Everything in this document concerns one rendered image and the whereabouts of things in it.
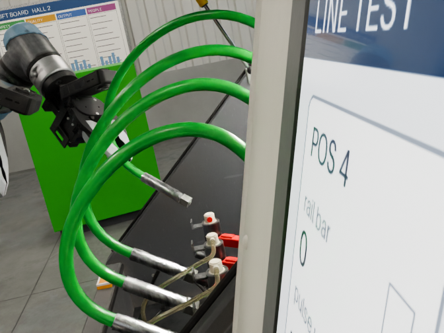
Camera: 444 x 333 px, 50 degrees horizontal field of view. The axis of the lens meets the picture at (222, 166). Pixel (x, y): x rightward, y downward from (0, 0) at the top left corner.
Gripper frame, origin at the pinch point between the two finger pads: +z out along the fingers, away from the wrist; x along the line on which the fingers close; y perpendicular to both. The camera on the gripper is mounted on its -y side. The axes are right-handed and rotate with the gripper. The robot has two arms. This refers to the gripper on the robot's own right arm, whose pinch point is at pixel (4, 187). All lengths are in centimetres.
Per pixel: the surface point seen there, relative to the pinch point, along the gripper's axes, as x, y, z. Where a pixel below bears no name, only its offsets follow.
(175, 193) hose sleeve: -9.6, -23.2, 9.0
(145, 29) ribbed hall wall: -646, 25, -40
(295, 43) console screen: 50, -34, -15
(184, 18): -6.5, -30.5, -18.6
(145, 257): 9.0, -19.1, 11.2
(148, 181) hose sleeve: -11.1, -19.0, 6.4
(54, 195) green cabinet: -307, 99, 85
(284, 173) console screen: 51, -33, -10
